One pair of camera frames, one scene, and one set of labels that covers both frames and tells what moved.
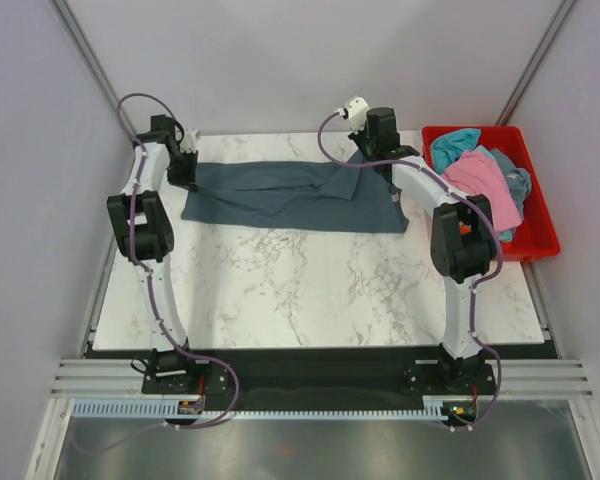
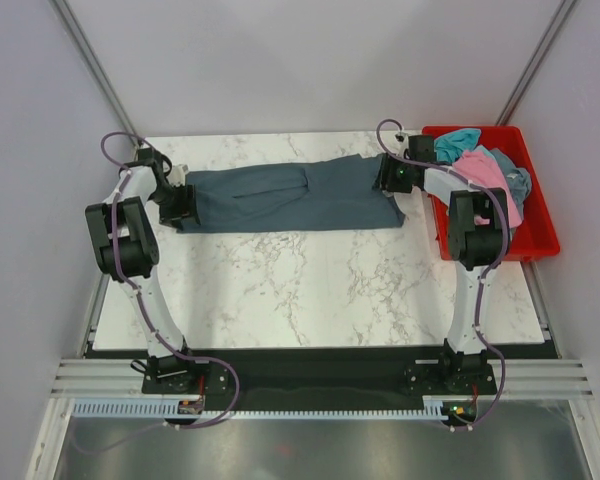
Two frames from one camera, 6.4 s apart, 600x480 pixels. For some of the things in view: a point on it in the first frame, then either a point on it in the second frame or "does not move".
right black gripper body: x=366 y=145 to x=397 y=172
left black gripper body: x=181 y=170 to x=172 y=203
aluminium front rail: x=511 y=379 does not move
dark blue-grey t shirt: x=338 y=196 does not move
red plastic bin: x=535 y=238 does not move
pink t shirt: x=479 y=174 does not move
